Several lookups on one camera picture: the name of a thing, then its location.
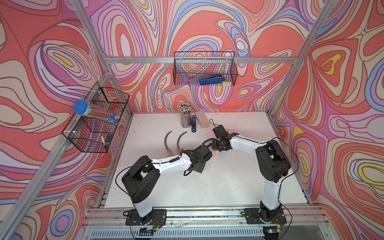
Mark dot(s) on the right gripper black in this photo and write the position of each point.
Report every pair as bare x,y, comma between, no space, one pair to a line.
214,146

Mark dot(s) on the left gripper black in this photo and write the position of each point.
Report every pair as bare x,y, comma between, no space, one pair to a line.
203,165

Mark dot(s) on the pink terry rag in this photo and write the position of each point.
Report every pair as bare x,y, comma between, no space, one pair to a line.
216,153

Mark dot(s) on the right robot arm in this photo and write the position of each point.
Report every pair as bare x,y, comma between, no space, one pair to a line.
273,164

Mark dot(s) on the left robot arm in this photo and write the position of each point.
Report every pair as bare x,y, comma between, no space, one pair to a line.
141,178

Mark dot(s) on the pink rectangular box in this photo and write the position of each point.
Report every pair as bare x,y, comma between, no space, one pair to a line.
201,118

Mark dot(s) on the blue stapler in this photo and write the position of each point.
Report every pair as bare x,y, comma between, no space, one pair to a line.
194,124

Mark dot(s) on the cup of coloured pencils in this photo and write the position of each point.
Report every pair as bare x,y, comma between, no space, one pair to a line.
185,111

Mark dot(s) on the blue tool in basket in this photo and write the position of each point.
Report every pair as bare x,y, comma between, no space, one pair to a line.
212,80

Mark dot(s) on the blue cap pencil tube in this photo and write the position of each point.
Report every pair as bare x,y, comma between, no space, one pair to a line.
83,108

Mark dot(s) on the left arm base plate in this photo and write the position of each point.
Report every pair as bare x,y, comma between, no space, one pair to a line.
156,217

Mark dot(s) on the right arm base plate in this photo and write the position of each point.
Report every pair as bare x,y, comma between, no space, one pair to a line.
264,216

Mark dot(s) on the black wire basket back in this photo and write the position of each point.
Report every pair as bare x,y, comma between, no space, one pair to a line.
191,66

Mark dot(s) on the black wire basket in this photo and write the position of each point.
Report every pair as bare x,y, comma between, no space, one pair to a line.
91,135
191,66

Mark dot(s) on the black wire basket left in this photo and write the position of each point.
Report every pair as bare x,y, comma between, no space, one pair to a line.
91,135

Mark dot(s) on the aluminium front rail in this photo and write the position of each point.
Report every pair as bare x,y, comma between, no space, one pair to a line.
306,215

